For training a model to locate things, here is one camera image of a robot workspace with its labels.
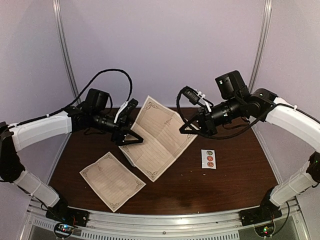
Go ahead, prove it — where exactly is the aluminium frame post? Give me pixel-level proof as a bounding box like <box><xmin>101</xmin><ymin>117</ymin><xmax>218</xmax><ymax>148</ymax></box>
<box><xmin>248</xmin><ymin>0</ymin><xmax>273</xmax><ymax>93</ymax></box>
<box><xmin>52</xmin><ymin>0</ymin><xmax>79</xmax><ymax>99</ymax></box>

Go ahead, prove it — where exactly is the right aluminium frame post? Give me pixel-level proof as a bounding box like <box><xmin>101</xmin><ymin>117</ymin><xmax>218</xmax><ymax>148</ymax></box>
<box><xmin>248</xmin><ymin>0</ymin><xmax>273</xmax><ymax>93</ymax></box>

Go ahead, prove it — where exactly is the left aluminium frame post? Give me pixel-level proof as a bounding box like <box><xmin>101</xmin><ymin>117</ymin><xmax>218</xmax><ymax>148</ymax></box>
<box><xmin>52</xmin><ymin>0</ymin><xmax>79</xmax><ymax>99</ymax></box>

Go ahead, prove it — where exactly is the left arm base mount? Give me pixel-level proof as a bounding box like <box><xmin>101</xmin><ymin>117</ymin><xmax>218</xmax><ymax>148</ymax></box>
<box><xmin>45</xmin><ymin>207</ymin><xmax>89</xmax><ymax>239</ymax></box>

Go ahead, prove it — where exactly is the front aluminium rail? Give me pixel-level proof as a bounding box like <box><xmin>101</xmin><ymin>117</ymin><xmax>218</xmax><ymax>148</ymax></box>
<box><xmin>18</xmin><ymin>198</ymin><xmax>311</xmax><ymax>240</ymax></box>

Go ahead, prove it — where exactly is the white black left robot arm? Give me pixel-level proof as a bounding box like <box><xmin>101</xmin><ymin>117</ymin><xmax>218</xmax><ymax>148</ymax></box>
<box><xmin>0</xmin><ymin>88</ymin><xmax>144</xmax><ymax>222</ymax></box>

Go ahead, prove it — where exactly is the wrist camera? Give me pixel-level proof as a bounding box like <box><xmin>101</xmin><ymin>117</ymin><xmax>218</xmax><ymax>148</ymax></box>
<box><xmin>182</xmin><ymin>86</ymin><xmax>213</xmax><ymax>113</ymax></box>
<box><xmin>113</xmin><ymin>98</ymin><xmax>139</xmax><ymax>124</ymax></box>

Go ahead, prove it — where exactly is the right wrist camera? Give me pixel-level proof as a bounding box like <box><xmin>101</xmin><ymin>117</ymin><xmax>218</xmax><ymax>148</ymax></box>
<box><xmin>182</xmin><ymin>86</ymin><xmax>213</xmax><ymax>113</ymax></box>

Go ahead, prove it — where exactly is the beige ornate letter paper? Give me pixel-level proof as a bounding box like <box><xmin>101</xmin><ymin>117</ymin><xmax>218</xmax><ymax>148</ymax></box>
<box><xmin>119</xmin><ymin>96</ymin><xmax>197</xmax><ymax>182</ymax></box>

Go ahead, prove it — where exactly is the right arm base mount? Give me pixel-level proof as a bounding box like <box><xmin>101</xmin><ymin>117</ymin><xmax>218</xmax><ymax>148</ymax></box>
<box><xmin>239</xmin><ymin>206</ymin><xmax>282</xmax><ymax>238</ymax></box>

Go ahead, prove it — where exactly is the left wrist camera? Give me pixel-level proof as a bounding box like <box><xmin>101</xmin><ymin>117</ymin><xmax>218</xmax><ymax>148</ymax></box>
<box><xmin>113</xmin><ymin>98</ymin><xmax>139</xmax><ymax>124</ymax></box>

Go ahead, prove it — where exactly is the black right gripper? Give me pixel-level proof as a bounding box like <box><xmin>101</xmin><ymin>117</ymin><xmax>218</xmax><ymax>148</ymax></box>
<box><xmin>179</xmin><ymin>95</ymin><xmax>243</xmax><ymax>137</ymax></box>

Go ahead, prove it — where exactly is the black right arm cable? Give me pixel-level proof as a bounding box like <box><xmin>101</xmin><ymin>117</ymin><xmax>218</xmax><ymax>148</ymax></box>
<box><xmin>176</xmin><ymin>86</ymin><xmax>276</xmax><ymax>140</ymax></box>

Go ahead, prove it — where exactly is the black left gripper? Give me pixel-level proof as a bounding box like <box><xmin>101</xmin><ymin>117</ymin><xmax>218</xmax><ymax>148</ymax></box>
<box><xmin>91</xmin><ymin>110</ymin><xmax>144</xmax><ymax>147</ymax></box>

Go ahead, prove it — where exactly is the sticker sheet with three seals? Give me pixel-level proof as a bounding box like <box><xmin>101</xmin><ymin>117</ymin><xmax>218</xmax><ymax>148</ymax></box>
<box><xmin>201</xmin><ymin>149</ymin><xmax>217</xmax><ymax>169</ymax></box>

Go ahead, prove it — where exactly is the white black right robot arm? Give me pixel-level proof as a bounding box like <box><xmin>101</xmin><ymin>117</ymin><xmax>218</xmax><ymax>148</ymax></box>
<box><xmin>176</xmin><ymin>70</ymin><xmax>320</xmax><ymax>221</ymax></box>

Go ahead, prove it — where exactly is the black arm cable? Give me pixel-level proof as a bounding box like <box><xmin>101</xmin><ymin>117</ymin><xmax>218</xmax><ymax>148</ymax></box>
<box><xmin>176</xmin><ymin>86</ymin><xmax>276</xmax><ymax>140</ymax></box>
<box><xmin>47</xmin><ymin>69</ymin><xmax>133</xmax><ymax>118</ymax></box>

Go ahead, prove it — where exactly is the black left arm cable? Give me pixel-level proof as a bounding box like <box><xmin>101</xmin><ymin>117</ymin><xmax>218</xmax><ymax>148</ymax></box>
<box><xmin>47</xmin><ymin>69</ymin><xmax>133</xmax><ymax>118</ymax></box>

